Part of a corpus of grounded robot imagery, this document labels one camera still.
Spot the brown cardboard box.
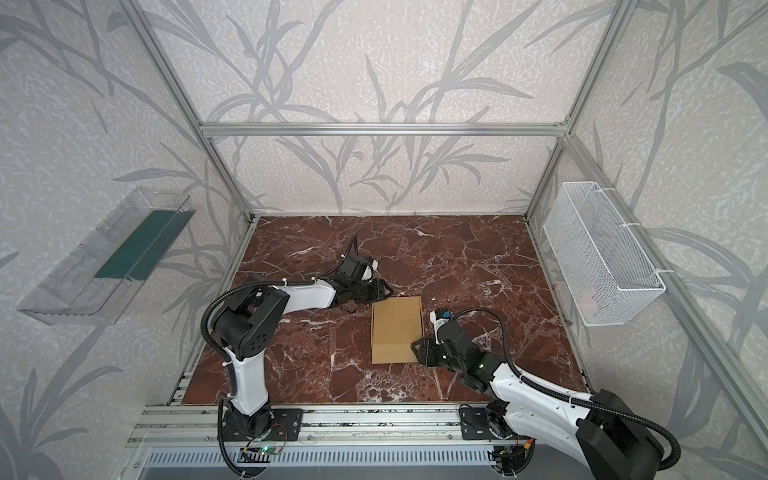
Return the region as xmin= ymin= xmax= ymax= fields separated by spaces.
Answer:
xmin=371 ymin=296 xmax=423 ymax=365

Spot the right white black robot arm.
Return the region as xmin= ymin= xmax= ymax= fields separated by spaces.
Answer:
xmin=411 ymin=319 xmax=664 ymax=479

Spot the small green lit circuit board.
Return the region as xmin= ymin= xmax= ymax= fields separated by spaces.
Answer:
xmin=239 ymin=445 xmax=283 ymax=463

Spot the left black corrugated cable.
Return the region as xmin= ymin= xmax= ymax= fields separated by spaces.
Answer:
xmin=199 ymin=235 xmax=361 ymax=367

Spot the black corrugated cable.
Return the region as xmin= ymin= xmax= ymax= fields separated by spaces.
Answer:
xmin=449 ymin=307 xmax=682 ymax=472
xmin=199 ymin=235 xmax=361 ymax=367

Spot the white wire mesh basket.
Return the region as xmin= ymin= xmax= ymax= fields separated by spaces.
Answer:
xmin=543 ymin=181 xmax=666 ymax=327

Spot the right black corrugated cable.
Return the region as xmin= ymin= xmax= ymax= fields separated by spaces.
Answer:
xmin=449 ymin=307 xmax=682 ymax=472

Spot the aluminium frame structure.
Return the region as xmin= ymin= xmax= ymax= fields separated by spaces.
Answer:
xmin=117 ymin=1 xmax=767 ymax=448

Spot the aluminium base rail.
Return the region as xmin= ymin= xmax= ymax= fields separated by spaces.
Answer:
xmin=126 ymin=403 xmax=467 ymax=448

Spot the clear acrylic wall tray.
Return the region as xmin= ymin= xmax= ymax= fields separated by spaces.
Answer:
xmin=18 ymin=187 xmax=195 ymax=326

